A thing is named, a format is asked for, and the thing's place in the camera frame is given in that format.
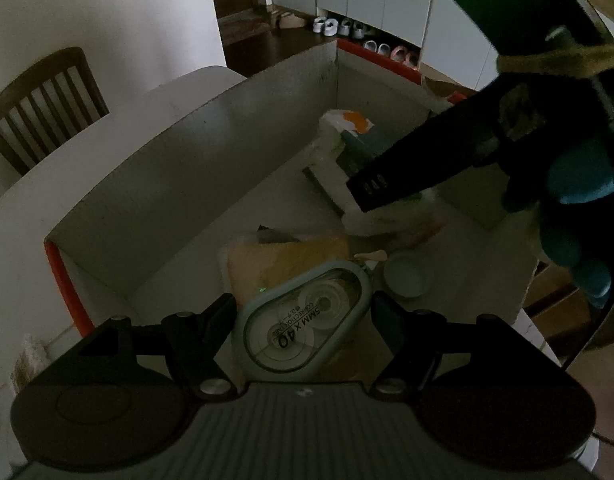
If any person's right hand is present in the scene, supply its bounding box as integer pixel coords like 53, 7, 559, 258
497, 45, 614, 309

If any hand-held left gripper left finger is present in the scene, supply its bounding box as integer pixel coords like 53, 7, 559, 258
47, 292, 240, 401

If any red cardboard box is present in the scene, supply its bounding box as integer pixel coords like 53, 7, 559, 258
43, 37, 550, 361

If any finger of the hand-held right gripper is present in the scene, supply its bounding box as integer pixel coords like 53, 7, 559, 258
346, 77, 508, 213

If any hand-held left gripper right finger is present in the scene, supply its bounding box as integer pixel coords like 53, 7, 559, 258
369, 290, 558, 401

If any row of shoes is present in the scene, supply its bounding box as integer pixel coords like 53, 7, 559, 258
269, 10, 420, 68

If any white packet orange print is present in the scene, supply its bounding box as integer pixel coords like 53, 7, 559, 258
302, 107, 402, 196

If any wooden dining chair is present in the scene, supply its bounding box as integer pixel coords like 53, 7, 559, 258
0, 46, 110, 177

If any tan paper packet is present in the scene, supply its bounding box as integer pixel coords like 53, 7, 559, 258
226, 236, 388, 381

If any correction tape dispenser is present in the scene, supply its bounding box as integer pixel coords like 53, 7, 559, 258
235, 261, 374, 375

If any dark door mat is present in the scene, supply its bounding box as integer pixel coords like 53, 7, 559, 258
218, 7, 274, 43

